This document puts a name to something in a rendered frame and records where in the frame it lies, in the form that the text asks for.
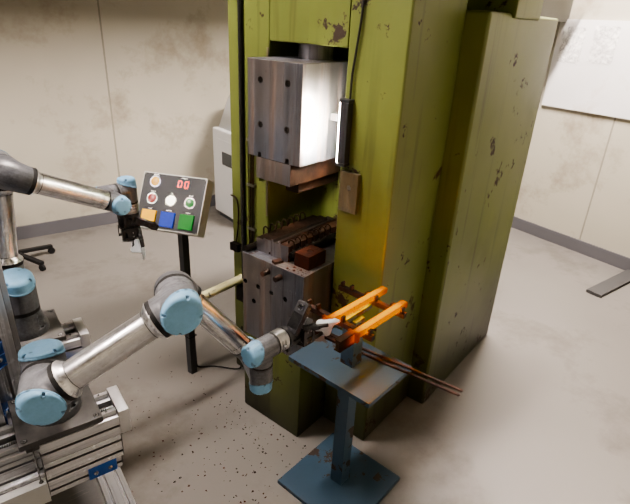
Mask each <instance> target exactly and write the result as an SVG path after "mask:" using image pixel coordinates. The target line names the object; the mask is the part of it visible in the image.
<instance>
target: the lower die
mask: <svg viewBox="0 0 630 504"><path fill-rule="evenodd" d="M325 218H330V219H332V220H329V221H327V222H325V223H322V224H320V225H318V226H315V227H313V228H310V229H308V230H306V231H303V232H301V233H299V234H296V235H294V236H291V237H289V238H287V239H284V240H282V241H280V242H279V244H276V243H274V242H273V240H274V239H276V238H279V237H281V236H283V235H286V234H288V233H291V232H293V231H296V230H298V229H300V228H303V227H305V226H308V225H310V224H312V223H315V222H317V221H320V220H322V219H325ZM326 224H330V225H331V227H332V229H331V233H334V232H336V226H337V220H336V219H335V218H332V217H329V216H327V217H323V216H320V215H319V216H315V215H311V216H309V217H306V219H301V220H300V222H299V221H296V222H294V224H293V223H291V224H289V225H288V226H287V225H286V226H284V227H282V229H281V228H278V229H276V231H274V230H273V231H271V232H269V234H268V233H266V234H263V235H261V236H258V237H257V250H259V251H261V252H264V253H266V254H268V255H271V256H273V257H276V258H281V259H282V260H283V261H285V262H290V261H292V260H294V258H293V259H291V258H290V257H289V253H290V252H292V251H293V242H292V241H290V243H288V241H289V240H290V239H292V240H293V241H294V242H295V250H297V249H299V246H300V240H299V239H298V238H297V239H296V241H295V237H300V238H301V235H302V234H306V235H307V233H308V232H309V231H311V232H313V230H314V229H318V230H319V227H320V226H323V227H325V225H326ZM325 229H326V236H327V235H329V233H330V227H329V226H328V225H327V226H326V227H325ZM319 231H320V239H321V238H323V237H324V229H323V228H321V230H319ZM313 234H314V241H316V240H318V231H317V230H315V232H313ZM307 237H308V244H310V243H312V234H311V233H309V235H307ZM301 241H302V243H301V246H302V247H303V246H305V245H306V237H305V236H303V238H301ZM269 252H270V254H269Z"/></svg>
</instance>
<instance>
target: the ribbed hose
mask: <svg viewBox="0 0 630 504"><path fill-rule="evenodd" d="M237 13H238V14H237V17H238V19H237V22H238V24H237V26H238V29H237V31H238V34H237V36H238V73H239V75H238V80H239V83H238V87H239V92H238V93H239V134H240V139H239V149H240V194H241V197H240V204H241V257H242V252H243V251H245V250H244V246H246V245H245V244H246V240H245V170H244V120H243V118H244V109H243V105H244V99H243V94H244V93H243V48H242V47H243V43H242V41H243V38H242V35H243V33H242V30H243V28H242V25H243V23H242V0H237ZM241 260H242V279H243V257H242V258H241ZM236 299H237V300H239V301H241V302H243V282H242V283H241V284H239V285H237V286H236Z"/></svg>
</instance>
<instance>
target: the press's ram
mask: <svg viewBox="0 0 630 504"><path fill-rule="evenodd" d="M347 67H348V59H344V58H335V57H333V60H309V59H300V58H298V56H272V57H248V151H249V154H251V155H255V156H261V157H263V158H266V159H270V160H274V161H278V162H281V163H285V164H287V163H289V165H292V166H296V167H303V166H307V165H310V164H314V163H317V162H321V161H325V160H328V159H332V158H335V157H337V142H338V127H339V112H340V103H341V102H339V99H342V98H345V96H346V81H347Z"/></svg>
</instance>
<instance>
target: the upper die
mask: <svg viewBox="0 0 630 504"><path fill-rule="evenodd" d="M336 158H337V157H335V158H332V159H328V160H325V161H321V162H317V163H314V164H310V165H307V166H303V167H296V166H292V165H289V163H287V164H285V163H281V162H278V161H274V160H270V159H266V158H263V157H261V156H256V177H258V178H261V179H265V180H268V181H271V182H275V183H278V184H281V185H284V186H288V187H292V186H295V185H298V184H302V183H305V182H308V181H311V180H314V179H317V178H321V177H324V176H327V175H330V174H333V173H337V172H340V168H341V167H340V166H336V165H335V163H336V162H337V161H336Z"/></svg>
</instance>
